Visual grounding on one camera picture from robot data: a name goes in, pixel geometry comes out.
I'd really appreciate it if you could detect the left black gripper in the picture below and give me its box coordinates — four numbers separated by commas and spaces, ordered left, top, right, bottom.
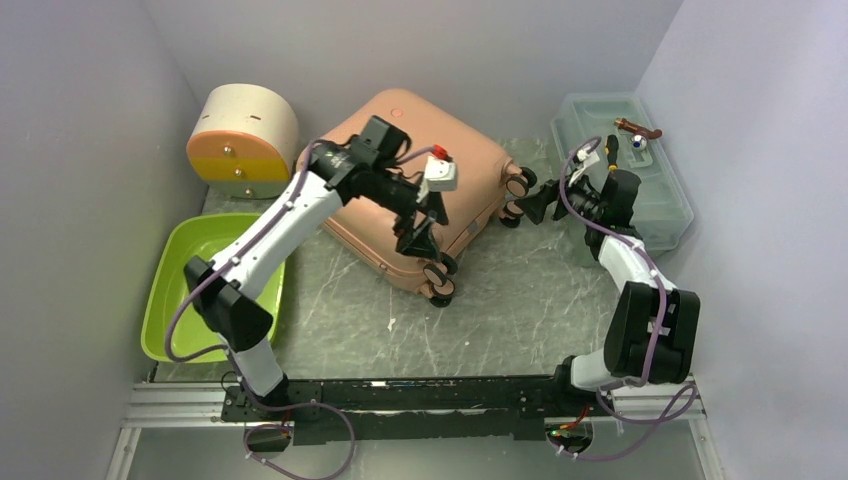
368, 164, 448, 263

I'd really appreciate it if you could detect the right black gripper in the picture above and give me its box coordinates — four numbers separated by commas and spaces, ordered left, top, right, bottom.
514, 168, 605, 225

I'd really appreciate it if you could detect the pink hard-shell suitcase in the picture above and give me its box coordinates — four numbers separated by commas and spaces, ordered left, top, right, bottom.
313, 88, 537, 308

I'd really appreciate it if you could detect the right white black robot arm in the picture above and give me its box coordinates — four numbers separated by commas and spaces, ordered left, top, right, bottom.
515, 170, 700, 415

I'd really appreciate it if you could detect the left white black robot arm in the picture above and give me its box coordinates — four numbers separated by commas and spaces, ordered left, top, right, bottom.
175, 116, 458, 420

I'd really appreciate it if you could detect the black yellow screwdriver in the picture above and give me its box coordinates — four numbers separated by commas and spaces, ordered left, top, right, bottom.
604, 134, 619, 171

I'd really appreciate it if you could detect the clear plastic storage box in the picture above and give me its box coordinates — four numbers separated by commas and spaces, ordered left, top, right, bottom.
550, 91, 695, 268

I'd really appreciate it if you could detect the cream cylindrical drawer cabinet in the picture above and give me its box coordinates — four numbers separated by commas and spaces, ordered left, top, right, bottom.
186, 83, 299, 199

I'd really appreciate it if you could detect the green plastic tray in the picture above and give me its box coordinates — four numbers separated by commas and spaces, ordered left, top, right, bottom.
140, 213, 285, 363

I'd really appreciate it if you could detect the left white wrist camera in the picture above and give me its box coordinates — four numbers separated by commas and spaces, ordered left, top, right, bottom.
417, 155, 459, 204

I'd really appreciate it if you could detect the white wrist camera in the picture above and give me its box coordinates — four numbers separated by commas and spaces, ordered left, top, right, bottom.
417, 155, 459, 204
568, 149, 600, 186

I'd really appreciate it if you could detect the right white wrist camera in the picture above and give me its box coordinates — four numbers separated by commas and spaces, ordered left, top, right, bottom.
568, 149, 600, 186

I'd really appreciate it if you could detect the brown handled metal tool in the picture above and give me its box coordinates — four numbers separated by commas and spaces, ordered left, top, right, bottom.
614, 117, 663, 151

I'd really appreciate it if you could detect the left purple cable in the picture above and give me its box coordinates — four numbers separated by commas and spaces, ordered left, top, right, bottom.
164, 139, 452, 480

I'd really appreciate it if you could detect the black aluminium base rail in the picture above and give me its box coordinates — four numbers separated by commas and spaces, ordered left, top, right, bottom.
122, 374, 706, 452

